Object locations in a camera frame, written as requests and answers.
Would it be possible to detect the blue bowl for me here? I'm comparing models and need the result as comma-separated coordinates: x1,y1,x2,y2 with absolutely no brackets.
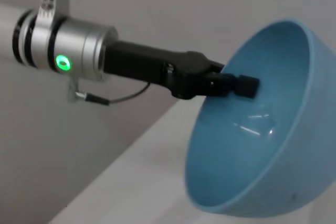
183,18,336,216

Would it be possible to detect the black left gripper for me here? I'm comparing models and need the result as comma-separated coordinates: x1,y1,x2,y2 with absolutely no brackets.
103,39,226,101

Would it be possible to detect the silver left camera bracket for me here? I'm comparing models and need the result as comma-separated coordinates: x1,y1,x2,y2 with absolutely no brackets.
39,0,57,27

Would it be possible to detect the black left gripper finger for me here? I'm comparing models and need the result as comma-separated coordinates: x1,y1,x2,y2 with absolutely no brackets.
211,73,260,99

